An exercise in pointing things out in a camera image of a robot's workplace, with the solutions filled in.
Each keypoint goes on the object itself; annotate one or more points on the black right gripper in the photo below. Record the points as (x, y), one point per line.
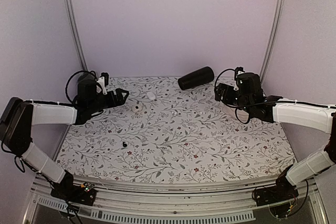
(221, 87)

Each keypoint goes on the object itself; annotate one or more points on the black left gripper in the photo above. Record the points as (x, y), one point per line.
(121, 100)

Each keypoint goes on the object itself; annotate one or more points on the white earbud charging case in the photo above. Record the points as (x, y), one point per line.
(151, 96)

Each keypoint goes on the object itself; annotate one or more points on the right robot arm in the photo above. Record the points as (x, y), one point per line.
(247, 95)

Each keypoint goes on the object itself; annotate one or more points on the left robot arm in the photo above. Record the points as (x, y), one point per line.
(20, 116)

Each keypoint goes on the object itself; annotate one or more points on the small white round device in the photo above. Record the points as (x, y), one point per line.
(136, 108)

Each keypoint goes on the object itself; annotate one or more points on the black cylinder speaker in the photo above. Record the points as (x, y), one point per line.
(196, 78)

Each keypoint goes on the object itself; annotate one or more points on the white round dish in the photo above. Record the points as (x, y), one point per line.
(236, 113)

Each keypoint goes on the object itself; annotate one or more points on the floral patterned table mat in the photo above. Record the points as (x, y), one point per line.
(166, 148)

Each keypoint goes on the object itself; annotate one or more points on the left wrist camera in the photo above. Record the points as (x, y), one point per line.
(102, 83)

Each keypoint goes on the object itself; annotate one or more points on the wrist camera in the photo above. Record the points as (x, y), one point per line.
(237, 72)
(102, 83)

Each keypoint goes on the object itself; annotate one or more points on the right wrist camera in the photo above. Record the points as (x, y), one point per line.
(237, 72)

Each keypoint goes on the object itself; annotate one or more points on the right aluminium corner post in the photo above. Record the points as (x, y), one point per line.
(272, 38)

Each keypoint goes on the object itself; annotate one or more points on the aluminium corner post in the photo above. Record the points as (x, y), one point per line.
(75, 33)
(272, 38)

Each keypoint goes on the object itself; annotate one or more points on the aluminium front rail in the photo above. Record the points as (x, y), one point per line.
(221, 202)

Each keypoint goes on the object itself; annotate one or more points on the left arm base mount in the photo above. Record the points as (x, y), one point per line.
(84, 194)

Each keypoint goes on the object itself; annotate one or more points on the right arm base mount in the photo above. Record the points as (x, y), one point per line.
(273, 194)

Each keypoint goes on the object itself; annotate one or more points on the left aluminium corner post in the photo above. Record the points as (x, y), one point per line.
(75, 33)

